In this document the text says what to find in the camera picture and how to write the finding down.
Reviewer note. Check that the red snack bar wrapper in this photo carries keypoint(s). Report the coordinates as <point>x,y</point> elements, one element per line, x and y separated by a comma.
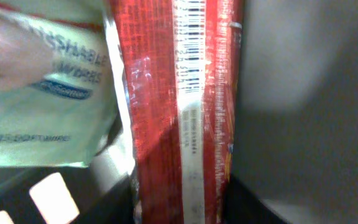
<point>176,86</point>

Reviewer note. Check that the grey plastic mesh basket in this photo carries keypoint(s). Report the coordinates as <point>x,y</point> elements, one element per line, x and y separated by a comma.
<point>295,150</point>

